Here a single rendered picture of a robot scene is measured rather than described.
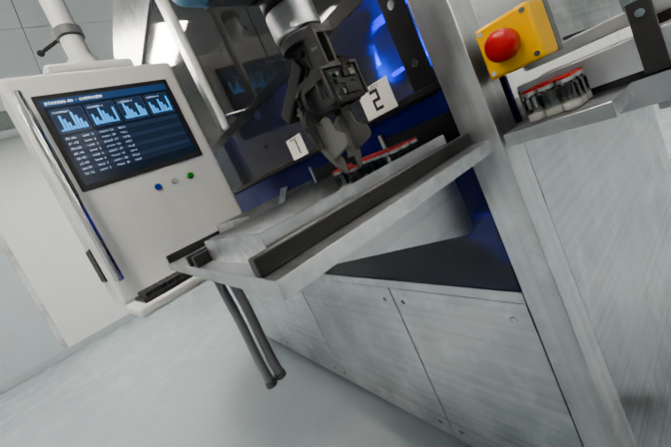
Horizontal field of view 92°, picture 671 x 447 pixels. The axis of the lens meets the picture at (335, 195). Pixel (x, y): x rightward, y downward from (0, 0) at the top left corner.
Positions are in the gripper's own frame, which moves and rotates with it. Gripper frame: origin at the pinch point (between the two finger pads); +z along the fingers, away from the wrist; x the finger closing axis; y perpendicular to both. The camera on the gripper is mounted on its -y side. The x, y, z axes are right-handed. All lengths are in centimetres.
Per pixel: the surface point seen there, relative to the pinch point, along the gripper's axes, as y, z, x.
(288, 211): -15.5, 3.9, -5.8
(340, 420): -75, 93, 4
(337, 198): 10.0, 2.6, -11.4
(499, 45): 22.2, -6.1, 12.2
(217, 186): -88, -10, 6
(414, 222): 6.4, 12.3, 2.4
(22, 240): -539, -69, -118
